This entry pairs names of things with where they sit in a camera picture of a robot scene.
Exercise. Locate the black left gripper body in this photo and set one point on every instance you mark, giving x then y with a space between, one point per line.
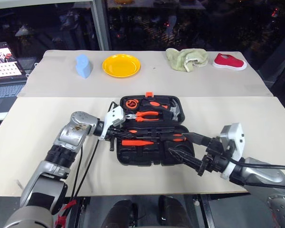
111 135

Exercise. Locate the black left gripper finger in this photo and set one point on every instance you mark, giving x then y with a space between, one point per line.
123 131
124 135

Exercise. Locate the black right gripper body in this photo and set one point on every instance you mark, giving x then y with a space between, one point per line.
216 154

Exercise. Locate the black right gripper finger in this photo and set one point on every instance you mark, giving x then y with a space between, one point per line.
197 139
187 157

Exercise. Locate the orange voltage tester pen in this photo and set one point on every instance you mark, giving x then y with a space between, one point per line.
137 143

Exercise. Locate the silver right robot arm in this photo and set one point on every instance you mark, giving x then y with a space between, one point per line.
261 174

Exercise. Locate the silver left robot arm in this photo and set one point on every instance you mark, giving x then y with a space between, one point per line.
71 135

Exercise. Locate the black plastic tool case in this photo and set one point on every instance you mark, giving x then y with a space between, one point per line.
142 155

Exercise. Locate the orange black tape measure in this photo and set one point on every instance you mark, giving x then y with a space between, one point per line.
131 103

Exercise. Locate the black metal table leg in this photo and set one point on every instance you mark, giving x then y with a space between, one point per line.
73 213
205 211

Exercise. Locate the beige paper table cover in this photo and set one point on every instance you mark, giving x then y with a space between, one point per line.
38 123
156 83

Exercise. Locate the yellow plate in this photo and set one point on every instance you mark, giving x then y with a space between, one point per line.
121 66

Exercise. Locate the blue foam block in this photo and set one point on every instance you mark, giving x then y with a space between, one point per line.
84 67

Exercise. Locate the dark rounded shape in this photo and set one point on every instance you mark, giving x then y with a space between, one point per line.
121 213

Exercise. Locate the green towel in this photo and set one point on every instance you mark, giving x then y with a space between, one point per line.
179 60

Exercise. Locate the red shoe white sole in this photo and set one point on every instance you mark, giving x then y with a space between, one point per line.
229 61

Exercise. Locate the red tape strip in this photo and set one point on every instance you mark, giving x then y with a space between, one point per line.
64 212

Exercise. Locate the open laptop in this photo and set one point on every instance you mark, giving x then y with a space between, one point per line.
3 80

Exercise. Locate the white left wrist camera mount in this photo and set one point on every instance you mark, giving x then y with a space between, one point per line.
114 115

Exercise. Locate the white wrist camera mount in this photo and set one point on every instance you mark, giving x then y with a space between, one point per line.
236 135
114 115

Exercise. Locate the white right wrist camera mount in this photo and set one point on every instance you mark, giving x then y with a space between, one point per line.
236 135

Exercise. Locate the grey window post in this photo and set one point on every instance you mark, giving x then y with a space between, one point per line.
101 23

